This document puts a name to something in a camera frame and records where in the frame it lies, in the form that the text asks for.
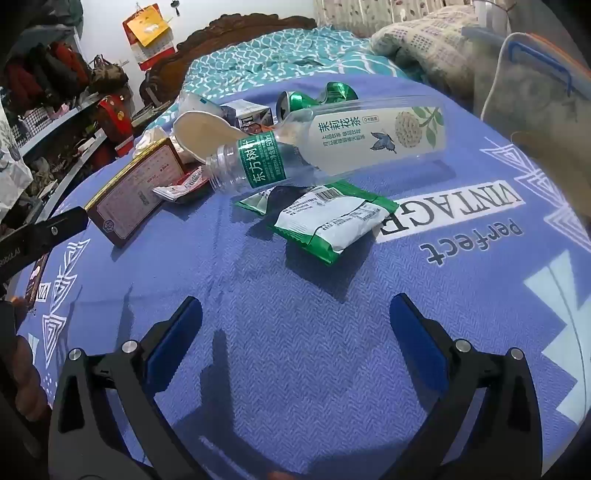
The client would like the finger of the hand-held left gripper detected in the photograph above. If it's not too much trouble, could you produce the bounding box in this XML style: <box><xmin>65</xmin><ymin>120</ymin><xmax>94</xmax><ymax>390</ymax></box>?
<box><xmin>0</xmin><ymin>205</ymin><xmax>88</xmax><ymax>282</ymax></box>

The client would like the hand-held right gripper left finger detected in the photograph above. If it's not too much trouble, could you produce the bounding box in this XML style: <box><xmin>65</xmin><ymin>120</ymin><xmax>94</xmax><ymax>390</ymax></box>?
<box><xmin>48</xmin><ymin>295</ymin><xmax>204</xmax><ymax>480</ymax></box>

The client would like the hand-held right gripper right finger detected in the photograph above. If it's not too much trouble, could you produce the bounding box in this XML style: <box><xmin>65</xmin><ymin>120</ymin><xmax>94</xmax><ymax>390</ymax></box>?
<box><xmin>389</xmin><ymin>293</ymin><xmax>543</xmax><ymax>480</ymax></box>

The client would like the white tissue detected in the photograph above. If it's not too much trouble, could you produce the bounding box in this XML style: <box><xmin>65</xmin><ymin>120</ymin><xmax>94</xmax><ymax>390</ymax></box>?
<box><xmin>134</xmin><ymin>127</ymin><xmax>171</xmax><ymax>155</ymax></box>

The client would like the clear plastic bottle green label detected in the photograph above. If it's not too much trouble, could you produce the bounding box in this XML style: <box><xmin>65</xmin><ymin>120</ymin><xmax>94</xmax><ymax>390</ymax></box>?
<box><xmin>204</xmin><ymin>93</ymin><xmax>448</xmax><ymax>193</ymax></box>

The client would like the person's left hand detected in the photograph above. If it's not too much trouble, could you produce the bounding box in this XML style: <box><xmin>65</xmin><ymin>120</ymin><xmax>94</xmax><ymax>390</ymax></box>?
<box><xmin>13</xmin><ymin>339</ymin><xmax>51</xmax><ymax>423</ymax></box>

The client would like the dark red small box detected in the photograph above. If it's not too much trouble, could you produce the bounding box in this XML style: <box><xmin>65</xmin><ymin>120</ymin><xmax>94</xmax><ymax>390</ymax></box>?
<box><xmin>25</xmin><ymin>253</ymin><xmax>51</xmax><ymax>311</ymax></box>

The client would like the maroon flat box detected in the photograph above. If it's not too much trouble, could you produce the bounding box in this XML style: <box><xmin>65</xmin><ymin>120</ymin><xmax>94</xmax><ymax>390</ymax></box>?
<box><xmin>84</xmin><ymin>138</ymin><xmax>186</xmax><ymax>249</ymax></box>

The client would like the blue printed blanket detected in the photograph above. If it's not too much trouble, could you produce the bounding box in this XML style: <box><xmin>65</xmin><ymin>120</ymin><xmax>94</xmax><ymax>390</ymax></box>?
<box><xmin>9</xmin><ymin>74</ymin><xmax>591</xmax><ymax>480</ymax></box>

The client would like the cluttered metal shelf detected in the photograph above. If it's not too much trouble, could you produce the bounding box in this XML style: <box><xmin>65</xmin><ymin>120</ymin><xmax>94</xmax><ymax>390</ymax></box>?
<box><xmin>0</xmin><ymin>23</ymin><xmax>134</xmax><ymax>222</ymax></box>

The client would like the red bag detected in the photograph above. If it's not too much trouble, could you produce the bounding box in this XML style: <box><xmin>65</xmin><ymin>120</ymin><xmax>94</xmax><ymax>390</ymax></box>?
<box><xmin>97</xmin><ymin>95</ymin><xmax>134</xmax><ymax>158</ymax></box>

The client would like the small red packet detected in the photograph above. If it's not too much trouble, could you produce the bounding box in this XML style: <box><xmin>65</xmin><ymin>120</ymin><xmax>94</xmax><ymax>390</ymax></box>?
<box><xmin>152</xmin><ymin>167</ymin><xmax>211</xmax><ymax>204</ymax></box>

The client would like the green white snack packet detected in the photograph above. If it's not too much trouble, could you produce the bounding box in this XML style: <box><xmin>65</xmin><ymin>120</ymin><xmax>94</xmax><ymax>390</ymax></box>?
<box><xmin>233</xmin><ymin>181</ymin><xmax>399</xmax><ymax>266</ymax></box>

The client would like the pile of red clothes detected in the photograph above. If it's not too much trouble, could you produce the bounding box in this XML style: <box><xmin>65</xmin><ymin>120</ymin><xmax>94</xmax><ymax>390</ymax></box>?
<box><xmin>4</xmin><ymin>41</ymin><xmax>90</xmax><ymax>107</ymax></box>

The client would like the brown handbag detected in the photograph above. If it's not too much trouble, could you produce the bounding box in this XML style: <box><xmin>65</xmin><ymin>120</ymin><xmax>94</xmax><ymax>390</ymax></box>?
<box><xmin>90</xmin><ymin>54</ymin><xmax>130</xmax><ymax>93</ymax></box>

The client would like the cream paper cup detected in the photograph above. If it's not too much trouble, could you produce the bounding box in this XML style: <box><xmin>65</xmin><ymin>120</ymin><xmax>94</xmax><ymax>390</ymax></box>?
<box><xmin>172</xmin><ymin>111</ymin><xmax>245</xmax><ymax>164</ymax></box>

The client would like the white plastic cup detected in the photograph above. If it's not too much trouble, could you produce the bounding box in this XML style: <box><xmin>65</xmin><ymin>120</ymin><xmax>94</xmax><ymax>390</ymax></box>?
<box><xmin>178</xmin><ymin>91</ymin><xmax>227</xmax><ymax>116</ymax></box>

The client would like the small white carton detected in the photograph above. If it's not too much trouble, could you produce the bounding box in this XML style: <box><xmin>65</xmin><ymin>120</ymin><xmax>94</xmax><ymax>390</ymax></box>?
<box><xmin>222</xmin><ymin>99</ymin><xmax>273</xmax><ymax>134</ymax></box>

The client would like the carved wooden headboard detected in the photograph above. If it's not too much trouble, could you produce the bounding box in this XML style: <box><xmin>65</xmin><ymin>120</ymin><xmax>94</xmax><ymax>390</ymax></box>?
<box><xmin>139</xmin><ymin>15</ymin><xmax>317</xmax><ymax>109</ymax></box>

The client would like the crushed green can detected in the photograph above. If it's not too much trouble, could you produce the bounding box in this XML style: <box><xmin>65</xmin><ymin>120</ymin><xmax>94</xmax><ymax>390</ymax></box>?
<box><xmin>321</xmin><ymin>82</ymin><xmax>360</xmax><ymax>104</ymax></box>

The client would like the green foil wrapper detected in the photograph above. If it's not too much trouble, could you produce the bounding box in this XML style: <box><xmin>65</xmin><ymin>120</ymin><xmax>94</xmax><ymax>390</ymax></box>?
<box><xmin>276</xmin><ymin>91</ymin><xmax>319</xmax><ymax>123</ymax></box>

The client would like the teal patterned quilt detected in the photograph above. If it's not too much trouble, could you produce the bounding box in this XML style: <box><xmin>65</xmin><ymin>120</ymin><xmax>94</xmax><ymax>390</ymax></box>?
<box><xmin>185</xmin><ymin>27</ymin><xmax>407</xmax><ymax>100</ymax></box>

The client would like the beige patterned pillow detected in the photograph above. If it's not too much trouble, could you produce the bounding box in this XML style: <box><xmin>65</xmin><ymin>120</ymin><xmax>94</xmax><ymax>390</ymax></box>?
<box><xmin>369</xmin><ymin>4</ymin><xmax>490</xmax><ymax>79</ymax></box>

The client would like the floral curtain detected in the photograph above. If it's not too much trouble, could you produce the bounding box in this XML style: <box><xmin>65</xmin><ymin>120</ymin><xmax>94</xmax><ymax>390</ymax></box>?
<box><xmin>314</xmin><ymin>0</ymin><xmax>444</xmax><ymax>38</ymax></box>

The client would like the red yellow wall calendar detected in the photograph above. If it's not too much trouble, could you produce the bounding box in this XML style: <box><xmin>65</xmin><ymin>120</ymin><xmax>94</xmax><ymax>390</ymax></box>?
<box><xmin>122</xmin><ymin>4</ymin><xmax>174</xmax><ymax>72</ymax></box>

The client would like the clear storage box blue handle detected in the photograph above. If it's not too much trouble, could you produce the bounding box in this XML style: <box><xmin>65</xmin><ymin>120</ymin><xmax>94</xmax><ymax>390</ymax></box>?
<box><xmin>462</xmin><ymin>0</ymin><xmax>591</xmax><ymax>139</ymax></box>

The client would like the white cable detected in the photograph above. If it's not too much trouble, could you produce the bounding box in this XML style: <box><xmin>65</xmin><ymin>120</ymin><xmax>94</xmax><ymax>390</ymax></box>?
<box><xmin>480</xmin><ymin>30</ymin><xmax>527</xmax><ymax>121</ymax></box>

